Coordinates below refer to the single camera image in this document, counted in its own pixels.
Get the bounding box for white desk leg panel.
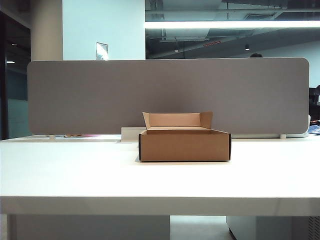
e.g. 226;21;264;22
6;214;171;240

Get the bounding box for grey fabric desk divider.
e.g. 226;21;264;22
26;57;311;136

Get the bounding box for long white ceiling light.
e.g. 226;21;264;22
144;20;320;29

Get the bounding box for brown open cardboard box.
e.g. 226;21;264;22
138;111;232;163

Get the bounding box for dark glass door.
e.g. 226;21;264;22
0;11;32;141

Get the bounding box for ceiling air vent grille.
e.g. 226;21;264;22
245;11;277;21

